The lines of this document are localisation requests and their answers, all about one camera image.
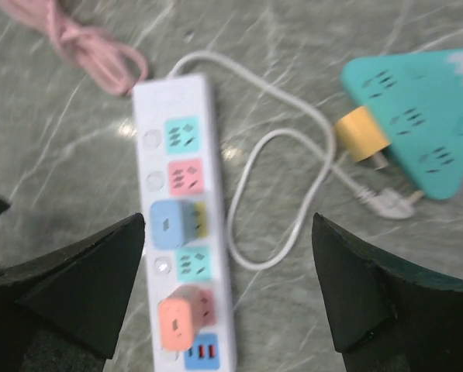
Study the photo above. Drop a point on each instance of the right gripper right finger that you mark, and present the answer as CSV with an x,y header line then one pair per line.
x,y
386,313

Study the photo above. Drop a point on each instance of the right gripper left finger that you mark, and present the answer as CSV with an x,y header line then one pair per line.
x,y
64,311

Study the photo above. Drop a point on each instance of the pink charger plug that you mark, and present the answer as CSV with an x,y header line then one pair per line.
x,y
180,318

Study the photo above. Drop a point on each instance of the blue charger plug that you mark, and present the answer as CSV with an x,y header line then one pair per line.
x,y
173,223

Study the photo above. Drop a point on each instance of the orange charger plug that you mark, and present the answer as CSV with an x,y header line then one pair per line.
x,y
362,137

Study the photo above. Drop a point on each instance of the white multicolour power strip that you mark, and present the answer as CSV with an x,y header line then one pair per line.
x,y
181,197

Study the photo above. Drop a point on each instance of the teal triangular socket adapter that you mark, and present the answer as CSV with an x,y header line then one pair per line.
x,y
417,100

